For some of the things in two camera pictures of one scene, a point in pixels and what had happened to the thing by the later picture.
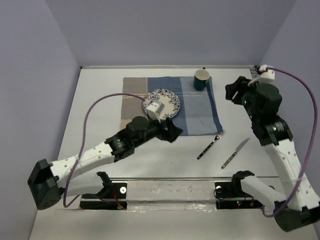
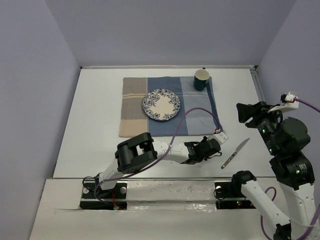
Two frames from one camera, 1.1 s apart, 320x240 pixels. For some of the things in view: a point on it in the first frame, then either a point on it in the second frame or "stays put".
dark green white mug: [200, 78] stays put
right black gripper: [240, 84] to [258, 110]
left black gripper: [168, 133] to [203, 140]
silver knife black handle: [233, 154] stays put
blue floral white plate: [166, 97] stays put
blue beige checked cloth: [198, 112] stays put
